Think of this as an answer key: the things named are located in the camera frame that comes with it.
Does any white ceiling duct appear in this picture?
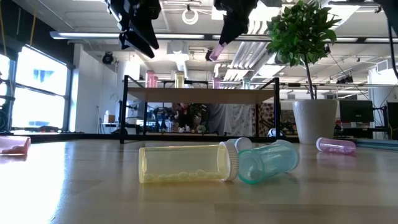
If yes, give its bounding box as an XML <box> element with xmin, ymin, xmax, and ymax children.
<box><xmin>166</xmin><ymin>40</ymin><xmax>190</xmax><ymax>72</ymax></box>

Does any large window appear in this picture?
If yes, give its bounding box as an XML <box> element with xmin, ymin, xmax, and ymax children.
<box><xmin>0</xmin><ymin>45</ymin><xmax>74</xmax><ymax>133</ymax></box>

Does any wooden shelf black metal frame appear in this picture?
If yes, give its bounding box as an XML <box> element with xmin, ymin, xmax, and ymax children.
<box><xmin>119</xmin><ymin>74</ymin><xmax>282</xmax><ymax>147</ymax></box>

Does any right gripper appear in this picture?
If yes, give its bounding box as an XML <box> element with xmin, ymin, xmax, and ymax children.
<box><xmin>214</xmin><ymin>0</ymin><xmax>259</xmax><ymax>45</ymax></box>

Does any black computer monitor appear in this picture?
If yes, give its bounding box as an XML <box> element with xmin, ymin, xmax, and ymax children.
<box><xmin>386</xmin><ymin>101</ymin><xmax>398</xmax><ymax>141</ymax></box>
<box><xmin>338</xmin><ymin>99</ymin><xmax>374</xmax><ymax>124</ymax></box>

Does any white plant pot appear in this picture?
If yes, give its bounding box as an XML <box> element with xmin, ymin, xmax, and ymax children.
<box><xmin>292</xmin><ymin>98</ymin><xmax>339</xmax><ymax>145</ymax></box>

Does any black and white ball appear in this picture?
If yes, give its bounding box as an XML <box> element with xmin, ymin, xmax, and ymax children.
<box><xmin>267</xmin><ymin>128</ymin><xmax>285</xmax><ymax>138</ymax></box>

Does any yellow pill bottle white cap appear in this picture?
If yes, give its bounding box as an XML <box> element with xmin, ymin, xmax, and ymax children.
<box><xmin>174</xmin><ymin>71</ymin><xmax>185</xmax><ymax>88</ymax></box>
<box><xmin>138</xmin><ymin>141</ymin><xmax>239</xmax><ymax>184</ymax></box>

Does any patterned hanging cloth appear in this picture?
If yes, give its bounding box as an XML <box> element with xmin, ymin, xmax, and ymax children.
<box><xmin>205</xmin><ymin>103</ymin><xmax>257</xmax><ymax>137</ymax></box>

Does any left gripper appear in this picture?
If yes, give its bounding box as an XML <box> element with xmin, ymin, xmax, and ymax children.
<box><xmin>104</xmin><ymin>0</ymin><xmax>162</xmax><ymax>59</ymax></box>

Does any green leafy plant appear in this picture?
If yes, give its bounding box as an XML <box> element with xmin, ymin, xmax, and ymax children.
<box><xmin>266</xmin><ymin>0</ymin><xmax>343</xmax><ymax>101</ymax></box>

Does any red pill bottle white cap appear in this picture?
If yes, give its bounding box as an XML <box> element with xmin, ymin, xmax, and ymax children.
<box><xmin>0</xmin><ymin>135</ymin><xmax>32</xmax><ymax>156</ymax></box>
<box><xmin>145</xmin><ymin>70</ymin><xmax>156</xmax><ymax>88</ymax></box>

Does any white hanging ring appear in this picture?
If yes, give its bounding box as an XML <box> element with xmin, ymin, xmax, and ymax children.
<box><xmin>182</xmin><ymin>7</ymin><xmax>200</xmax><ymax>26</ymax></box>

